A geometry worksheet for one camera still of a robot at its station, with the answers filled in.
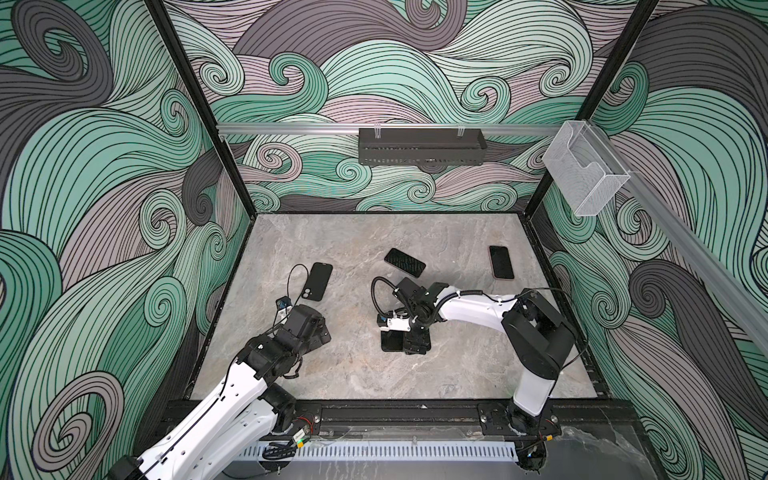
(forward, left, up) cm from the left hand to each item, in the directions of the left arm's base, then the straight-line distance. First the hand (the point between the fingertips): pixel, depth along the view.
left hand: (313, 330), depth 79 cm
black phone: (+29, -61, -7) cm, 68 cm away
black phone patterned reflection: (+29, -27, -9) cm, 41 cm away
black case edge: (+22, +4, -11) cm, 25 cm away
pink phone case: (+27, -58, -8) cm, 65 cm away
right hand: (+4, -27, -10) cm, 29 cm away
